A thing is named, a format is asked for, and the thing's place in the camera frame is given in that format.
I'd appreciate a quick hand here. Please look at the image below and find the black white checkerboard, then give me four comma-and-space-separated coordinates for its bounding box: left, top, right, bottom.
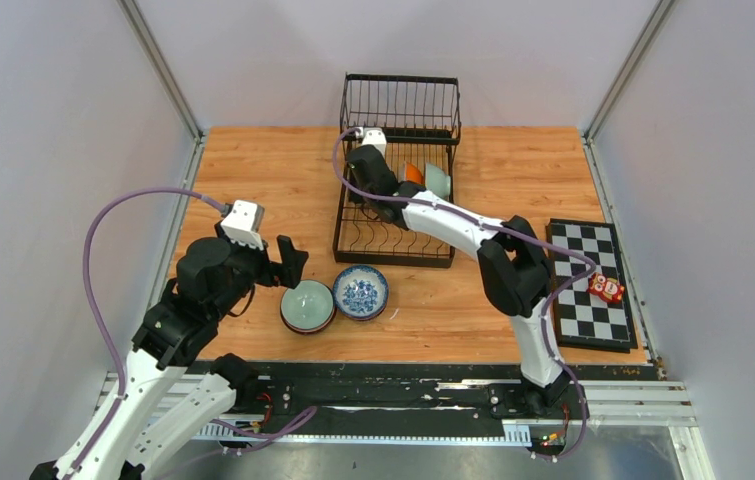
547, 219, 637, 353

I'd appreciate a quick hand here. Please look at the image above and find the celadon bowl black rim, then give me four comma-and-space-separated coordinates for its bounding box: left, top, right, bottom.
279, 280, 336, 335

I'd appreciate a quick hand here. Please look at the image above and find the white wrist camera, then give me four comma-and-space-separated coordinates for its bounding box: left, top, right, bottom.
221, 200, 266, 251
354, 127, 388, 157

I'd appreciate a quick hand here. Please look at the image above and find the black wire dish rack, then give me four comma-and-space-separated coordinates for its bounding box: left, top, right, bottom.
332, 73, 462, 268

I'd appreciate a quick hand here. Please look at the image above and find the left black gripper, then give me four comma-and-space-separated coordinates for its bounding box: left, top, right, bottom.
210, 220, 308, 320

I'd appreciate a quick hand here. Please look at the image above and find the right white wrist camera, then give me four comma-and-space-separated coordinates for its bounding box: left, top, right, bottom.
354, 127, 388, 157

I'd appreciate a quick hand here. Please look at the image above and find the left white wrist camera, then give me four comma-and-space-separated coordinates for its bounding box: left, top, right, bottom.
221, 200, 266, 251

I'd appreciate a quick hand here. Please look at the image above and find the white bowl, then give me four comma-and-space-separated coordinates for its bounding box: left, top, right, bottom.
401, 162, 425, 186

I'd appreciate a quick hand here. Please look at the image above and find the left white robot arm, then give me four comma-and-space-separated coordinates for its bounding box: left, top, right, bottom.
30, 235, 309, 479

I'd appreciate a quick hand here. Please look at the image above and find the celadon bowl brown rim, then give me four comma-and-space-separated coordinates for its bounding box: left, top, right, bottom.
424, 163, 452, 200

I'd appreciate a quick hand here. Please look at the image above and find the red owl toy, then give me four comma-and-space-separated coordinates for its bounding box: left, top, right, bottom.
587, 272, 625, 304

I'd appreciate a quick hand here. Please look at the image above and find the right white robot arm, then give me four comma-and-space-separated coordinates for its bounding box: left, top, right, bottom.
345, 145, 564, 418

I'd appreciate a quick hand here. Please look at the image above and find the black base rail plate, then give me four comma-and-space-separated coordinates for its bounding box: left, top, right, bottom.
181, 360, 590, 439

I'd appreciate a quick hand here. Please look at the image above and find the blue floral bowl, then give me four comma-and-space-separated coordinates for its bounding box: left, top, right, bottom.
331, 265, 389, 321

